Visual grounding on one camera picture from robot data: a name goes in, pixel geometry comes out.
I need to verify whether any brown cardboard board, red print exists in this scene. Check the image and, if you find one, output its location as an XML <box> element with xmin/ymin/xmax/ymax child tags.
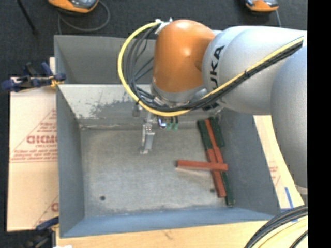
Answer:
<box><xmin>6</xmin><ymin>84</ymin><xmax>306</xmax><ymax>232</ymax></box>

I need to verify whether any grey metal bin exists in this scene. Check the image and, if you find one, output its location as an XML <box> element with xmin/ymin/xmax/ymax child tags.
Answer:
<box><xmin>53</xmin><ymin>34</ymin><xmax>281</xmax><ymax>239</ymax></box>

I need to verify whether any red-brown flat block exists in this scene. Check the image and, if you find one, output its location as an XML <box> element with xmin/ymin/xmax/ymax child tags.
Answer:
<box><xmin>175</xmin><ymin>159</ymin><xmax>229</xmax><ymax>173</ymax></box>
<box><xmin>204</xmin><ymin>119</ymin><xmax>218</xmax><ymax>149</ymax></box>
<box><xmin>213</xmin><ymin>146</ymin><xmax>224</xmax><ymax>165</ymax></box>
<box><xmin>206</xmin><ymin>149</ymin><xmax>227</xmax><ymax>198</ymax></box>

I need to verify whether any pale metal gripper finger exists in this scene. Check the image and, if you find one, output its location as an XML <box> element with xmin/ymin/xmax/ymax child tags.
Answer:
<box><xmin>140</xmin><ymin>124</ymin><xmax>148</xmax><ymax>155</ymax></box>
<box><xmin>144</xmin><ymin>125</ymin><xmax>156</xmax><ymax>151</ymax></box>

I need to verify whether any dark green flat block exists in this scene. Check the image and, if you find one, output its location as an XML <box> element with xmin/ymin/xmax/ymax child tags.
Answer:
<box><xmin>221</xmin><ymin>171</ymin><xmax>236</xmax><ymax>207</ymax></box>
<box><xmin>197</xmin><ymin>120</ymin><xmax>212</xmax><ymax>151</ymax></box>
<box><xmin>209</xmin><ymin>116</ymin><xmax>225</xmax><ymax>148</ymax></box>

